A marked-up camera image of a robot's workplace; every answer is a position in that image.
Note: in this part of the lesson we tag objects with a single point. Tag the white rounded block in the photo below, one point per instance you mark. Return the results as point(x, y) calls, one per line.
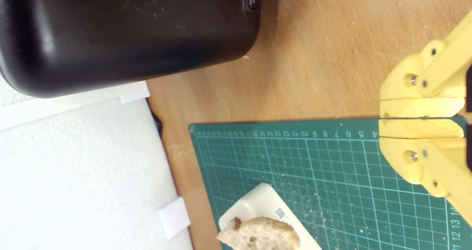
point(258, 204)

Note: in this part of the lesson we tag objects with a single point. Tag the black two-slot toaster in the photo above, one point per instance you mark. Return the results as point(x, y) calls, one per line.
point(129, 32)

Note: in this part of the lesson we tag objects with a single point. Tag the green cutting mat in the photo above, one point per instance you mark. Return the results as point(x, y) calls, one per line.
point(295, 161)

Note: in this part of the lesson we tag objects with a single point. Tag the small white wall clip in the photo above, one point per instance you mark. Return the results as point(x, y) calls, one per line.
point(173, 217)
point(134, 93)

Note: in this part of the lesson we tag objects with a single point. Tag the brown bread slice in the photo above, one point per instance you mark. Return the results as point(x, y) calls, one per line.
point(258, 237)

